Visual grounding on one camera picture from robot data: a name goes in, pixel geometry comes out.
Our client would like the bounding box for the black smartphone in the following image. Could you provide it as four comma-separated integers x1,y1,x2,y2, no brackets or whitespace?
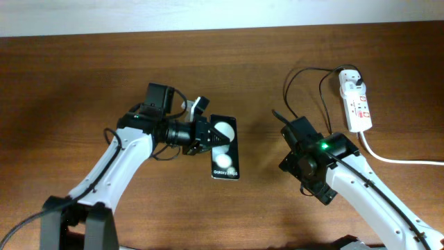
210,115,240,181

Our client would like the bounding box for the black charging cable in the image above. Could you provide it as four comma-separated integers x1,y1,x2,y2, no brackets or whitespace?
282,64,365,136

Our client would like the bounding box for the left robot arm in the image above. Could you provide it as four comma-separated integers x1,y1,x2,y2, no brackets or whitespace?
40,111,240,249

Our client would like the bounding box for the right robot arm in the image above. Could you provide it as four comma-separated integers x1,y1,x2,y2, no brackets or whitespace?
278,117,443,249

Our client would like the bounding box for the white USB charger adapter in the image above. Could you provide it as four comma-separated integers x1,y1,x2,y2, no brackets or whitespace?
339,69,366,99

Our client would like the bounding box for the white power strip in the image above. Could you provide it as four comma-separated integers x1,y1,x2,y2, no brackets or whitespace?
342,93,373,133

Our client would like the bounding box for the white power strip cord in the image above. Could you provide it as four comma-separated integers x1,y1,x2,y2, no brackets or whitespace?
357,131,444,166

